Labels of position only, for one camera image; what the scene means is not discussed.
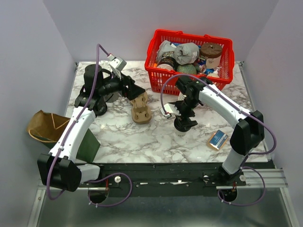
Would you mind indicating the red blue drink can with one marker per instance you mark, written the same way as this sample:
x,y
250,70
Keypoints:
x,y
202,68

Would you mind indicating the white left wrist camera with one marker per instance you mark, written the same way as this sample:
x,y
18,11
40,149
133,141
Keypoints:
x,y
116,64

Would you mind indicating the brown cardboard cup carrier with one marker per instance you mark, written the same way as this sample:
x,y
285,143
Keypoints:
x,y
140,111

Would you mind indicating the black labelled tub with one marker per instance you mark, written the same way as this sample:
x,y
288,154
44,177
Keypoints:
x,y
167,61

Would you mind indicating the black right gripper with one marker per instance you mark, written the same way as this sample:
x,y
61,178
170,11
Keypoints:
x,y
177,104

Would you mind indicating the brown green paper bag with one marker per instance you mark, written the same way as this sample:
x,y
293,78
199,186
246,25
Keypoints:
x,y
47,128

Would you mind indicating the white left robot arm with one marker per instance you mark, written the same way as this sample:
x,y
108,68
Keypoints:
x,y
58,169

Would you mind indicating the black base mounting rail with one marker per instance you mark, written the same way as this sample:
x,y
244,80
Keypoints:
x,y
163,179

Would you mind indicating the white paper cup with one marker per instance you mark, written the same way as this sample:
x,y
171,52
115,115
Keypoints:
x,y
180,133

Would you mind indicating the blue orange card box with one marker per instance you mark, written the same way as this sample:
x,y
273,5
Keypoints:
x,y
217,140

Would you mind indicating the black plastic cup lid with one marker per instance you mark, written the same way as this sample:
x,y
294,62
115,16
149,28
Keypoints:
x,y
182,126

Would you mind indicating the cream pump lotion bottle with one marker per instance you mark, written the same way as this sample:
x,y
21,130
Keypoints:
x,y
213,72

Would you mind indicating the grey plastic mailer bag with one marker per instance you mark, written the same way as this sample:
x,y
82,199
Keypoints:
x,y
182,53

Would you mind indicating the black lid on table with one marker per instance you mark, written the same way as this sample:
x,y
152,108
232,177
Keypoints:
x,y
99,111

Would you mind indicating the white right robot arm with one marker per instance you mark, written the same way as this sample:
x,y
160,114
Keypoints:
x,y
248,129

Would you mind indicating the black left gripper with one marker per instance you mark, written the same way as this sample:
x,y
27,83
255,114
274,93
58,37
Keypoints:
x,y
132,91

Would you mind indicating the brown lidded round box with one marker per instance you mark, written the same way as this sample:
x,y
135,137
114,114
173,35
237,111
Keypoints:
x,y
211,53

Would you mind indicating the stack of paper cups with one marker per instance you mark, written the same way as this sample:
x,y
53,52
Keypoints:
x,y
181,97

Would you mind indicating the green netted melon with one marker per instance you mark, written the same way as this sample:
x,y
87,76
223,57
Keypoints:
x,y
187,69

